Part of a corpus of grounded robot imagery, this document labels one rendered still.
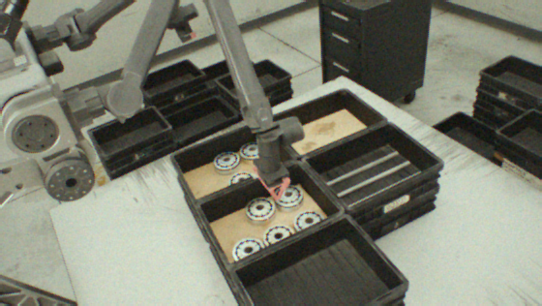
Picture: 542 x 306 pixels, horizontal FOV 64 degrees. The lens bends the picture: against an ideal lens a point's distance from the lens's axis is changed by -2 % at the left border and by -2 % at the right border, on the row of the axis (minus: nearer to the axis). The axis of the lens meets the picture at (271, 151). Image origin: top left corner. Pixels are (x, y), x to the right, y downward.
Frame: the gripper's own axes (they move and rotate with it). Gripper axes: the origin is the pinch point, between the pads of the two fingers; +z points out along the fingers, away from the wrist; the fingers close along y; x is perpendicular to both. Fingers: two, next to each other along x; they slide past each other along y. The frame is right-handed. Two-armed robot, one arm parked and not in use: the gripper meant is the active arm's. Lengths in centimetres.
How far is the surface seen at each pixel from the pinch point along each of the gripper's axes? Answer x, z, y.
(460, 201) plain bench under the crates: -71, 33, -9
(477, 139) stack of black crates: -152, 71, 49
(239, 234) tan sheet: 8.9, 23.8, 10.6
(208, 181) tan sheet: 8.7, 23.4, 40.9
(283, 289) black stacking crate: 6.1, 24.0, -14.9
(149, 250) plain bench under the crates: 37, 38, 33
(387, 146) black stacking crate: -59, 20, 20
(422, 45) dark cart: -176, 48, 126
